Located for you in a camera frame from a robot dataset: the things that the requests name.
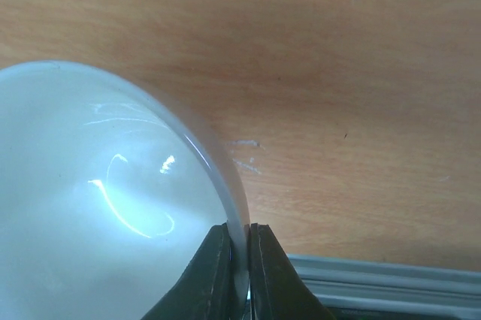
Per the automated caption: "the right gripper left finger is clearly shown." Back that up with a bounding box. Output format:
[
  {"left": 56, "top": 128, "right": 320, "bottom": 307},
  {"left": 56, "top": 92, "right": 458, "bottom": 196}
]
[{"left": 142, "top": 224, "right": 231, "bottom": 320}]

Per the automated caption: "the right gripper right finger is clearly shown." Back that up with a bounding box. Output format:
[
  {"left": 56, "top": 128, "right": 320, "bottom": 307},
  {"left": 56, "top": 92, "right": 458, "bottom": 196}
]
[{"left": 249, "top": 223, "right": 333, "bottom": 319}]

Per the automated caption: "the blue zigzag patterned bowl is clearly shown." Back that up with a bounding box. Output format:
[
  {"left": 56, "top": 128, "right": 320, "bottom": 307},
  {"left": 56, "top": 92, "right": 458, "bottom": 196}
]
[{"left": 1, "top": 61, "right": 250, "bottom": 319}]

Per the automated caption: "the aluminium rail frame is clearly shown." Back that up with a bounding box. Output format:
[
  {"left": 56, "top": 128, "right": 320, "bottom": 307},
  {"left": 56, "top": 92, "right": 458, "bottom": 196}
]
[{"left": 289, "top": 255, "right": 480, "bottom": 319}]

